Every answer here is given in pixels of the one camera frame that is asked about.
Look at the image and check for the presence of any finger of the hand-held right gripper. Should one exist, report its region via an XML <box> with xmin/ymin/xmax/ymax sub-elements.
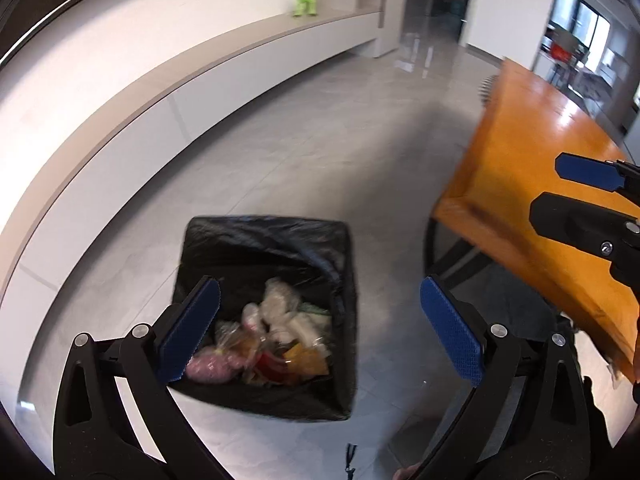
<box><xmin>555</xmin><ymin>152</ymin><xmax>640</xmax><ymax>194</ymax></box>
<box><xmin>529</xmin><ymin>191</ymin><xmax>640</xmax><ymax>262</ymax></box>

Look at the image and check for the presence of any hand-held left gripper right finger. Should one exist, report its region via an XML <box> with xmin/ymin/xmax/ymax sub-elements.
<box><xmin>415</xmin><ymin>275</ymin><xmax>598</xmax><ymax>480</ymax></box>

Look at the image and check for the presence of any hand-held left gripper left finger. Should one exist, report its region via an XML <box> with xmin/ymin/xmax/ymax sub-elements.
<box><xmin>52</xmin><ymin>276</ymin><xmax>227</xmax><ymax>480</ymax></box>

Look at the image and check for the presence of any bin with black liner bag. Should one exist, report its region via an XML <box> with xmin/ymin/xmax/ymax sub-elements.
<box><xmin>170</xmin><ymin>215</ymin><xmax>358</xmax><ymax>423</ymax></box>

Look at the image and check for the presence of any orange printed paper bowl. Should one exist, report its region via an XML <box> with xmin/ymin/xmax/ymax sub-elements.
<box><xmin>247</xmin><ymin>340</ymin><xmax>332</xmax><ymax>386</ymax></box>

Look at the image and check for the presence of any black table base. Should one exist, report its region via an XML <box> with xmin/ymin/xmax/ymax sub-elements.
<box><xmin>424</xmin><ymin>212</ymin><xmax>501</xmax><ymax>286</ymax></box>

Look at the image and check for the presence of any white low cabinet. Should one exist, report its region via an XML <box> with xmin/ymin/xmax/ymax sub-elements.
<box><xmin>0</xmin><ymin>9</ymin><xmax>379</xmax><ymax>461</ymax></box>

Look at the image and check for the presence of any white shelf unit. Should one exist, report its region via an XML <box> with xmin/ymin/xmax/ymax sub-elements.
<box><xmin>357</xmin><ymin>0</ymin><xmax>408</xmax><ymax>58</ymax></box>

